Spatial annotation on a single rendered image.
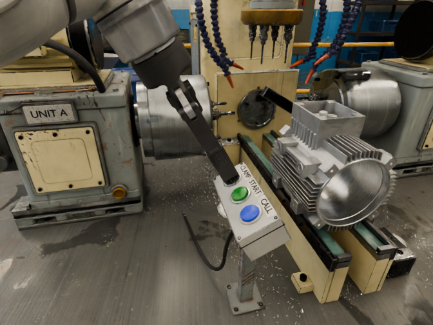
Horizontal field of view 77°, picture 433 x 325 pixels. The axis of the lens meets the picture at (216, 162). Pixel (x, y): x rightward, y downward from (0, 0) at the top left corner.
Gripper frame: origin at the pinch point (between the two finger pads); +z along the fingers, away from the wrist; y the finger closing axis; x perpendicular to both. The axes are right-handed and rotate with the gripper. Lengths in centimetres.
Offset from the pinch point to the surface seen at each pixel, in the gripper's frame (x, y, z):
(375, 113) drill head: -48, 29, 31
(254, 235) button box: 0.8, -13.5, 4.6
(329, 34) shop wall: -303, 510, 177
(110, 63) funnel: 40, 186, -8
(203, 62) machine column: -11, 64, -2
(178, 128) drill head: 6.6, 29.6, 2.3
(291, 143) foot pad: -15.0, 10.4, 11.3
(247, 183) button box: -1.9, -3.1, 4.3
